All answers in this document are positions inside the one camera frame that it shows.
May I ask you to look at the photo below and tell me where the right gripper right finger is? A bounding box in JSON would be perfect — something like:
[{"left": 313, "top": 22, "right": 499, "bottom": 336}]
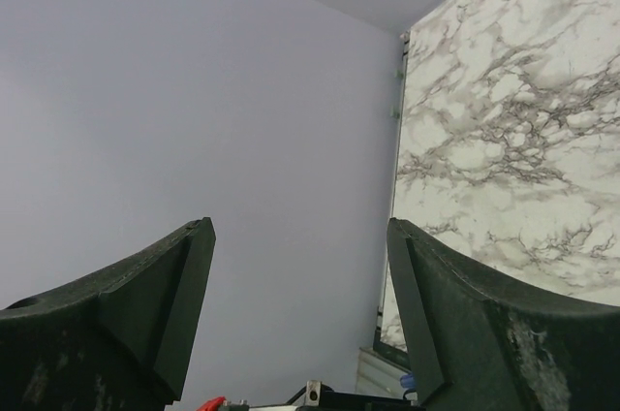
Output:
[{"left": 387, "top": 218, "right": 619, "bottom": 410}]

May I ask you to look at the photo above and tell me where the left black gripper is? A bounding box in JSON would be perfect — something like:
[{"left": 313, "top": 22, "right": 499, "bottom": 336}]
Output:
[{"left": 199, "top": 380, "right": 421, "bottom": 411}]

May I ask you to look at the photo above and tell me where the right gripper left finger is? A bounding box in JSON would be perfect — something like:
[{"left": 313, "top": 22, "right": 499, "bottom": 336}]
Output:
[{"left": 1, "top": 218, "right": 216, "bottom": 410}]

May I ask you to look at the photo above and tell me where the aluminium frame rail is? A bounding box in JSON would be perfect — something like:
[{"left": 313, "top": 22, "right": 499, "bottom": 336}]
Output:
[{"left": 355, "top": 348, "right": 407, "bottom": 398}]

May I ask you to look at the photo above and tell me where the blue clamp handle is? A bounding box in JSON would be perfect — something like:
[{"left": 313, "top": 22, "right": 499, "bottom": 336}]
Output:
[{"left": 399, "top": 373, "right": 417, "bottom": 394}]

